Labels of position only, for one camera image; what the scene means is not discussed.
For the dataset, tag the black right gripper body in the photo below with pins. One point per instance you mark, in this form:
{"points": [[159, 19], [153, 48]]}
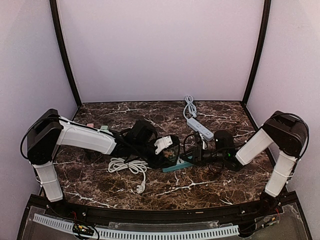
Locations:
{"points": [[198, 153]]}

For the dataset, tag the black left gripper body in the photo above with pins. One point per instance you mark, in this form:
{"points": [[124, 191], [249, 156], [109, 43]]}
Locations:
{"points": [[164, 157]]}

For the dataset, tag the teal power strip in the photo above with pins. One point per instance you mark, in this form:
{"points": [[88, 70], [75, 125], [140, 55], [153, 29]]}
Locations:
{"points": [[180, 164]]}

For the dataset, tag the light blue power strip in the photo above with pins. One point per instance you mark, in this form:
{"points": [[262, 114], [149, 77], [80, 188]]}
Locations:
{"points": [[201, 129]]}

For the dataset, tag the green dual USB charger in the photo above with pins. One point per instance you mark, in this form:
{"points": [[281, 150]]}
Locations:
{"points": [[104, 127]]}

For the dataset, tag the dark green decorated charger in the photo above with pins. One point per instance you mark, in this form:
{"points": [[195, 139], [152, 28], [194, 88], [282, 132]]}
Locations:
{"points": [[172, 153]]}

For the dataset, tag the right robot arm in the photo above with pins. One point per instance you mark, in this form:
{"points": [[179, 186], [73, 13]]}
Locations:
{"points": [[285, 132]]}

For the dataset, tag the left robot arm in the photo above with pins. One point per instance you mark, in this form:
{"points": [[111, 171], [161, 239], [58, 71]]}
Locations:
{"points": [[52, 130]]}

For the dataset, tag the small green circuit board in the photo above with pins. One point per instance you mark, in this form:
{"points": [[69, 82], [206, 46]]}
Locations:
{"points": [[82, 230]]}

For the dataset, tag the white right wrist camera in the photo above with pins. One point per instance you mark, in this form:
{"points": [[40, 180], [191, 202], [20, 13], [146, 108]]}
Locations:
{"points": [[201, 141]]}

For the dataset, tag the white slotted cable duct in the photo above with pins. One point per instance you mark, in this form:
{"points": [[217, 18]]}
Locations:
{"points": [[136, 231]]}

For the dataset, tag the black frame post right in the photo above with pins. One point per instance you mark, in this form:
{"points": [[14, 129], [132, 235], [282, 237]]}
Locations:
{"points": [[258, 51]]}

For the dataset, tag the black frame post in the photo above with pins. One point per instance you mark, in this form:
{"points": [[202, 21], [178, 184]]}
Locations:
{"points": [[258, 51], [63, 51]]}

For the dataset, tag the black frame post left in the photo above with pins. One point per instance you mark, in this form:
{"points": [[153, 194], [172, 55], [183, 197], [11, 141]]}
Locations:
{"points": [[63, 51]]}

